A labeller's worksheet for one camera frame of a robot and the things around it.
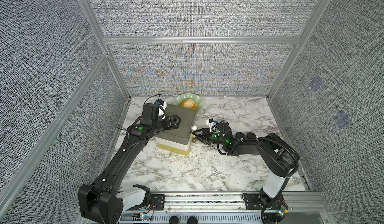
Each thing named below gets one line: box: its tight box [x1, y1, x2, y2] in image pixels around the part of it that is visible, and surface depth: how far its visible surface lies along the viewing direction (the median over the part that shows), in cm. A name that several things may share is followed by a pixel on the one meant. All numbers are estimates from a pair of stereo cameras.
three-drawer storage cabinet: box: [154, 103, 197, 156], surface depth 81 cm
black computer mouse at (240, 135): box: [236, 132, 246, 139], surface depth 99 cm
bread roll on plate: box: [181, 98, 197, 110], surface depth 108 cm
